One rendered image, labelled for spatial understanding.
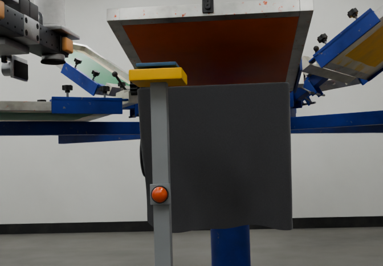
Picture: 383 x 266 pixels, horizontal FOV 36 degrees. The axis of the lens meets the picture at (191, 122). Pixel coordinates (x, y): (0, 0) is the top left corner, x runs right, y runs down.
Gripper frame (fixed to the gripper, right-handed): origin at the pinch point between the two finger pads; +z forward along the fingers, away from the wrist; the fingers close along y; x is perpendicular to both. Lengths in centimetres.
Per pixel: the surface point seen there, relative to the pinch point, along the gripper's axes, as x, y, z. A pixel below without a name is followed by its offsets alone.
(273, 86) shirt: 17.8, -9.4, 20.9
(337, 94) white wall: 109, -459, -105
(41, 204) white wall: -214, -477, 3
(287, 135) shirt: 21.4, -12.4, 34.7
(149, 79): -13.2, 22.1, 27.5
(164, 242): -11, 11, 65
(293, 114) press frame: 33, -130, -1
